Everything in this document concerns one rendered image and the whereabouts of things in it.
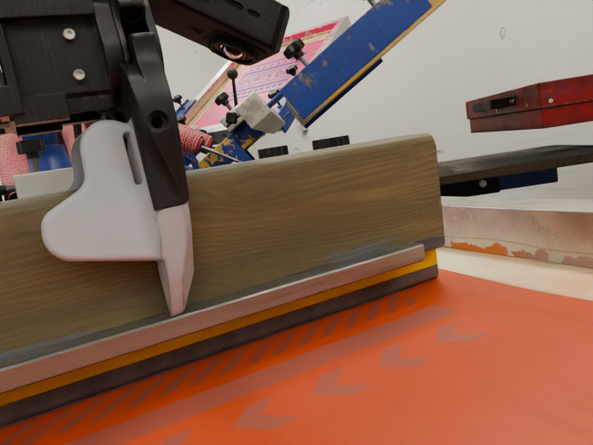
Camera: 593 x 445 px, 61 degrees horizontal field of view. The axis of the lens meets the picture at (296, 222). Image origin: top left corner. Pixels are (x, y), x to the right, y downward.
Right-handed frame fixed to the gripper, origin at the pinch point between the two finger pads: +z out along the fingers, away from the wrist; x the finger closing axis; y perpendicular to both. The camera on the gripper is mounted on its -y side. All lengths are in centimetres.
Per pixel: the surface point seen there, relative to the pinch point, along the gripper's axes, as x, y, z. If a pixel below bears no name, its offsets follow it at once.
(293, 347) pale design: 2.7, -4.7, 4.9
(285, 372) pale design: 5.0, -3.1, 4.9
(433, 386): 10.8, -6.9, 5.0
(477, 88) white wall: -154, -200, -13
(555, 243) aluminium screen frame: 4.7, -24.1, 4.1
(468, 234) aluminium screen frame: -2.9, -24.1, 4.1
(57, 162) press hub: -109, -3, -10
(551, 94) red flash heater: -37, -87, -5
